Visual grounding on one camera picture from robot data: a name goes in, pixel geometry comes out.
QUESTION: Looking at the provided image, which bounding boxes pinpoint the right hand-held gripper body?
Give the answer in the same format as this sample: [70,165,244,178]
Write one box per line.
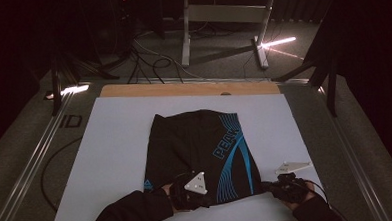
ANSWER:
[268,160,316,205]

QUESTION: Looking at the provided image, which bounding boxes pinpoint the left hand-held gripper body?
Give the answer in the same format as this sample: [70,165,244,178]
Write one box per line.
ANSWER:
[168,170,213,213]

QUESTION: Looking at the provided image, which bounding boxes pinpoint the black shorts with blue stripes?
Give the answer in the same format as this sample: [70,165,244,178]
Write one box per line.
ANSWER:
[139,107,265,209]

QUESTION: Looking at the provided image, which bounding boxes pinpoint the person's right hand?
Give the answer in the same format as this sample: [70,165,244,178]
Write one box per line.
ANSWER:
[280,180,318,212]

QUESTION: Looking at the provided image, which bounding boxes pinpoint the person's left hand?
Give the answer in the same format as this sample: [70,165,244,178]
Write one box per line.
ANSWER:
[160,182,177,214]

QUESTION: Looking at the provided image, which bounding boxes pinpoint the white table mat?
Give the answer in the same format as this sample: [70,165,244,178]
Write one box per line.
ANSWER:
[44,87,327,221]

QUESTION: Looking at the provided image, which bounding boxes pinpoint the wooden table board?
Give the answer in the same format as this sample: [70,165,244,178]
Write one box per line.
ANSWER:
[99,76,281,103]

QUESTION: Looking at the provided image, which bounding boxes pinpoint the black tripod stand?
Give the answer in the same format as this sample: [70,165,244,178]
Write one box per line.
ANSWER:
[270,47,342,121]

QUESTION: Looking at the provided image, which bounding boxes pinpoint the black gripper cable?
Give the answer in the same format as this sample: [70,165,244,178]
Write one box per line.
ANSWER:
[302,178,352,221]

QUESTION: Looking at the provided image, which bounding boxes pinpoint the aluminium floor rail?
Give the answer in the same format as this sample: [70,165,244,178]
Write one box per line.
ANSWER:
[316,81,392,221]
[0,91,82,221]

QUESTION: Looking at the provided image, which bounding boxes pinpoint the bundle of floor cables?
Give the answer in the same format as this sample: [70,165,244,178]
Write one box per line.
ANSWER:
[124,33,205,87]

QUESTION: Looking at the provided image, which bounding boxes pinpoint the black floor cable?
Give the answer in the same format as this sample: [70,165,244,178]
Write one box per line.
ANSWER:
[38,136,86,214]

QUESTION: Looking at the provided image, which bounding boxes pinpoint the white metal desk frame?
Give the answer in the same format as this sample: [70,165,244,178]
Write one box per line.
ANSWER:
[177,0,280,74]

